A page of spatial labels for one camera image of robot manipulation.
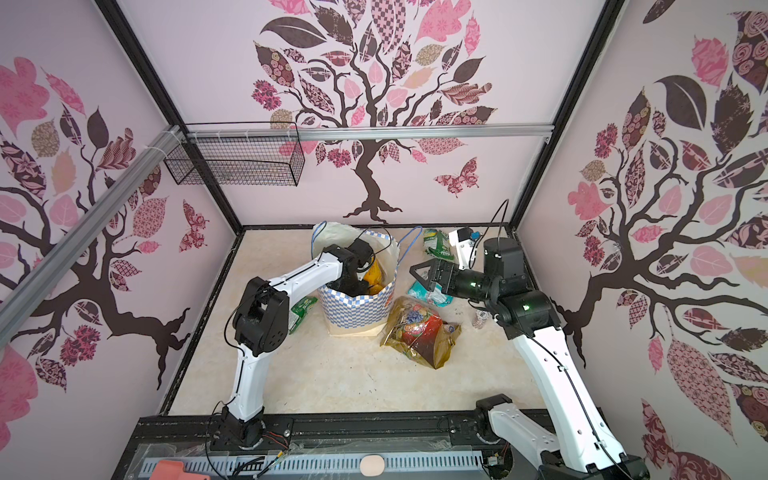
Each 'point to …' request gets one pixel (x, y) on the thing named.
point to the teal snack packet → (436, 297)
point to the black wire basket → (242, 153)
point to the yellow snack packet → (374, 278)
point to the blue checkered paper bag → (367, 313)
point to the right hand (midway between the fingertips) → (423, 271)
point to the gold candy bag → (415, 329)
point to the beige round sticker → (372, 465)
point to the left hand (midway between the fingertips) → (352, 298)
